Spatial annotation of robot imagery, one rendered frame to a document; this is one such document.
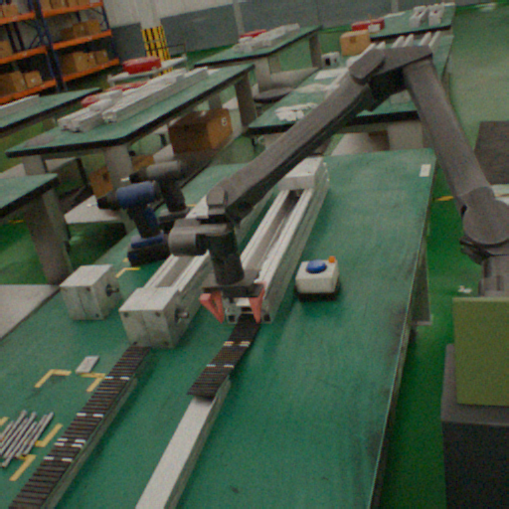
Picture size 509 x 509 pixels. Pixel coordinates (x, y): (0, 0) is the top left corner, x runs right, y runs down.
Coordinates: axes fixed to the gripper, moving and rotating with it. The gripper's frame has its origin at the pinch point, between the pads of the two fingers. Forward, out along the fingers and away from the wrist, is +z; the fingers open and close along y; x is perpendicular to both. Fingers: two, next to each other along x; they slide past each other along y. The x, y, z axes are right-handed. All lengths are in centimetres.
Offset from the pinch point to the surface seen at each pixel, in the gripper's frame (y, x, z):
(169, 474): -1.2, 39.0, 1.5
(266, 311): -4.1, -5.0, 1.8
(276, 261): -4.4, -16.2, -3.9
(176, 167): 34, -56, -16
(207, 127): 153, -362, 41
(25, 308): 158, -103, 60
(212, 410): -2.4, 24.4, 2.3
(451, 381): -39.9, 12.4, 4.7
